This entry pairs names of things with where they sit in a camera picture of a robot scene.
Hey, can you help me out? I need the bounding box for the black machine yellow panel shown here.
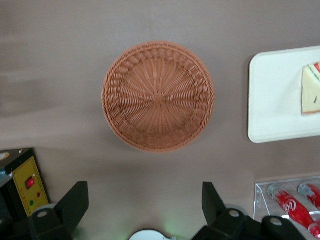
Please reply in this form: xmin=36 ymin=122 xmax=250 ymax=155
xmin=0 ymin=147 xmax=50 ymax=218

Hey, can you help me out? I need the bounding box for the clear acrylic bottle rack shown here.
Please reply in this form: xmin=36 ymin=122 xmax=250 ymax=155
xmin=252 ymin=174 xmax=320 ymax=240

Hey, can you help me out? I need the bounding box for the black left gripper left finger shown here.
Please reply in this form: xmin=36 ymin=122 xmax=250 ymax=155
xmin=0 ymin=181 xmax=90 ymax=240

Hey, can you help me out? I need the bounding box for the cream rectangular tray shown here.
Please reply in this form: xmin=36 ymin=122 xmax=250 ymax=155
xmin=247 ymin=45 xmax=320 ymax=144

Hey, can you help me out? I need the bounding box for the triangular sandwich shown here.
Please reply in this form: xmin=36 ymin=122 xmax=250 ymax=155
xmin=300 ymin=61 xmax=320 ymax=116

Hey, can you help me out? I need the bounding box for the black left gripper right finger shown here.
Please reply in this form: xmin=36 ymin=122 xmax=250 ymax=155
xmin=191 ymin=181 xmax=309 ymax=240

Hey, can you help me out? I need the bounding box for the red cola bottle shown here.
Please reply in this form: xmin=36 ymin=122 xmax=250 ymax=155
xmin=297 ymin=182 xmax=320 ymax=210
xmin=266 ymin=183 xmax=320 ymax=237

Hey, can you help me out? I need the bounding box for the brown woven round basket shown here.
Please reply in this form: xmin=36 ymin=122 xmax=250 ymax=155
xmin=101 ymin=39 xmax=216 ymax=154

